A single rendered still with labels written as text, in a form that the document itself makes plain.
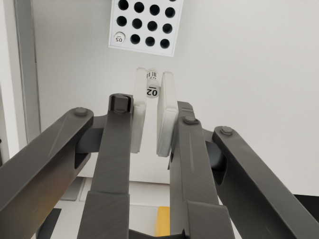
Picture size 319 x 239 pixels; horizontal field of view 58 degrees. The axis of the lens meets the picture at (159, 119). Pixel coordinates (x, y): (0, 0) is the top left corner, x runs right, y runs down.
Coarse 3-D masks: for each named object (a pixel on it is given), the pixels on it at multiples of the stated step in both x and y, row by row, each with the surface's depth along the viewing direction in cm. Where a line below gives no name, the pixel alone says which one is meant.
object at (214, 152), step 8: (184, 104) 18; (184, 112) 17; (192, 112) 17; (176, 136) 15; (208, 136) 14; (208, 144) 14; (216, 144) 14; (208, 152) 14; (216, 152) 14; (216, 160) 14; (224, 160) 14; (216, 168) 14; (224, 168) 14
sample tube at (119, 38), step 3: (117, 33) 35; (120, 33) 35; (123, 33) 36; (114, 36) 35; (117, 36) 35; (120, 36) 35; (123, 36) 35; (114, 39) 35; (117, 39) 35; (120, 39) 35; (123, 39) 35; (117, 42) 35; (120, 42) 35
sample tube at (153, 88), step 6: (150, 72) 24; (156, 72) 24; (150, 78) 22; (156, 78) 22; (150, 84) 21; (156, 84) 21; (150, 90) 21; (156, 90) 21; (150, 96) 21; (156, 96) 21
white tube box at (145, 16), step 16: (112, 0) 34; (128, 0) 34; (144, 0) 34; (160, 0) 34; (176, 0) 34; (112, 16) 35; (128, 16) 35; (144, 16) 35; (160, 16) 35; (176, 16) 35; (112, 32) 36; (128, 32) 36; (144, 32) 36; (160, 32) 36; (176, 32) 36; (128, 48) 36; (144, 48) 37; (160, 48) 37
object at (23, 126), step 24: (0, 0) 25; (24, 0) 29; (0, 24) 26; (24, 24) 29; (0, 48) 27; (24, 48) 30; (0, 72) 28; (24, 72) 30; (0, 96) 35; (24, 96) 31; (0, 120) 36; (24, 120) 32; (0, 144) 38; (24, 144) 33
